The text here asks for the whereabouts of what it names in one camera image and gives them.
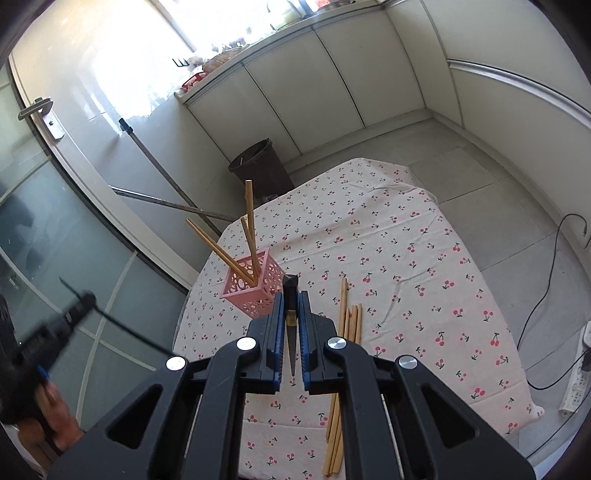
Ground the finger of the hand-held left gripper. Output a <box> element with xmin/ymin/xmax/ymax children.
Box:
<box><xmin>55</xmin><ymin>291</ymin><xmax>99</xmax><ymax>333</ymax></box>

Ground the tray of bread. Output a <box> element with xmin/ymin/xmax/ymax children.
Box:
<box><xmin>202</xmin><ymin>45</ymin><xmax>246</xmax><ymax>71</ymax></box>

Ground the bare metal pole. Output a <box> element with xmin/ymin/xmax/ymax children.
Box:
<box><xmin>109</xmin><ymin>185</ymin><xmax>228</xmax><ymax>221</ymax></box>

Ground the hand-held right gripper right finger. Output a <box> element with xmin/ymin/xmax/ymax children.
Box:
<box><xmin>298</xmin><ymin>291</ymin><xmax>536</xmax><ymax>480</ymax></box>

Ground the black cable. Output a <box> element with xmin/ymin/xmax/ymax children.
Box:
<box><xmin>516</xmin><ymin>213</ymin><xmax>591</xmax><ymax>391</ymax></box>

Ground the person's left hand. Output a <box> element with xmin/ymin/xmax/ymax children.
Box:
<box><xmin>36</xmin><ymin>382</ymin><xmax>86</xmax><ymax>452</ymax></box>

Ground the grey pole with black clip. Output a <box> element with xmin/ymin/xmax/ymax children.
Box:
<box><xmin>118</xmin><ymin>118</ymin><xmax>223</xmax><ymax>237</ymax></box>

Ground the metal door handle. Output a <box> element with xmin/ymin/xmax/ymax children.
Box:
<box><xmin>18</xmin><ymin>97</ymin><xmax>66</xmax><ymax>142</ymax></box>

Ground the frosted glass sliding door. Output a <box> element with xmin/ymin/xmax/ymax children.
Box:
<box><xmin>0</xmin><ymin>60</ymin><xmax>204</xmax><ymax>416</ymax></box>

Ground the white power strip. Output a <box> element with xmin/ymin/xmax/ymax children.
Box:
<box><xmin>558</xmin><ymin>320</ymin><xmax>591</xmax><ymax>416</ymax></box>

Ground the white cabinet with doors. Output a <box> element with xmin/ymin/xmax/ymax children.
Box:
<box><xmin>174</xmin><ymin>7</ymin><xmax>435</xmax><ymax>160</ymax></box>

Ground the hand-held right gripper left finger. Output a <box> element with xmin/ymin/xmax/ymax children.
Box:
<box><xmin>46</xmin><ymin>292</ymin><xmax>284</xmax><ymax>480</ymax></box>

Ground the black chopstick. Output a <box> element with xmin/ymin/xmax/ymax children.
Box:
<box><xmin>284</xmin><ymin>274</ymin><xmax>300</xmax><ymax>376</ymax></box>
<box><xmin>59</xmin><ymin>277</ymin><xmax>171</xmax><ymax>356</ymax></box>

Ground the brown wastebasket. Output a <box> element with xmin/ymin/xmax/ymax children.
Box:
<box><xmin>228</xmin><ymin>138</ymin><xmax>296</xmax><ymax>205</ymax></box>

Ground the pink perforated basket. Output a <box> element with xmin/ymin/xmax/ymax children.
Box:
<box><xmin>222</xmin><ymin>247</ymin><xmax>284</xmax><ymax>319</ymax></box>

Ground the light wooden chopstick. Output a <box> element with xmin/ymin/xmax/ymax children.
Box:
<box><xmin>239</xmin><ymin>216</ymin><xmax>256</xmax><ymax>278</ymax></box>
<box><xmin>190</xmin><ymin>219</ymin><xmax>254</xmax><ymax>282</ymax></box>
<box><xmin>185</xmin><ymin>220</ymin><xmax>250</xmax><ymax>284</ymax></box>
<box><xmin>245</xmin><ymin>180</ymin><xmax>258</xmax><ymax>283</ymax></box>

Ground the bunch of wooden chopsticks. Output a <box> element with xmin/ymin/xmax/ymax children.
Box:
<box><xmin>323</xmin><ymin>277</ymin><xmax>363</xmax><ymax>477</ymax></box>

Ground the cherry-print tablecloth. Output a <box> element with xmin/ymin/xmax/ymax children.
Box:
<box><xmin>173</xmin><ymin>158</ymin><xmax>546</xmax><ymax>480</ymax></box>

